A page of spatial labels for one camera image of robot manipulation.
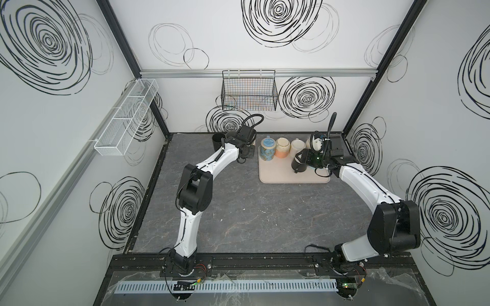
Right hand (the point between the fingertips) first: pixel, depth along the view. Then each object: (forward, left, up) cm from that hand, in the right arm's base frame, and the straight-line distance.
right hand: (297, 155), depth 87 cm
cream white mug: (+16, -4, -11) cm, 20 cm away
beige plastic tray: (+4, +6, -18) cm, 19 cm away
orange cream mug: (+13, +4, -9) cm, 16 cm away
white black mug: (+2, -3, -11) cm, 11 cm away
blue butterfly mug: (+10, +13, -7) cm, 18 cm away
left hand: (+8, +22, -6) cm, 25 cm away
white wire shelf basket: (-5, +73, +16) cm, 75 cm away
